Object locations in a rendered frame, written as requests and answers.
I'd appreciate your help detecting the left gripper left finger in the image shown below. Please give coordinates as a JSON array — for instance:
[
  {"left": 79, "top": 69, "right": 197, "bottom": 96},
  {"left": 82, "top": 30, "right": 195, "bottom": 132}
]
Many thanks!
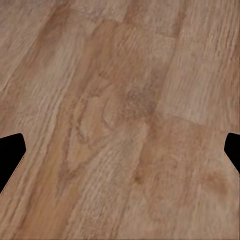
[{"left": 0, "top": 133, "right": 26, "bottom": 193}]

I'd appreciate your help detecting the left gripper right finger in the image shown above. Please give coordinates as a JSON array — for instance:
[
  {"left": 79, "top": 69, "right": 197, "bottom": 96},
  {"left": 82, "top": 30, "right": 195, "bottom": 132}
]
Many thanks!
[{"left": 224, "top": 133, "right": 240, "bottom": 173}]

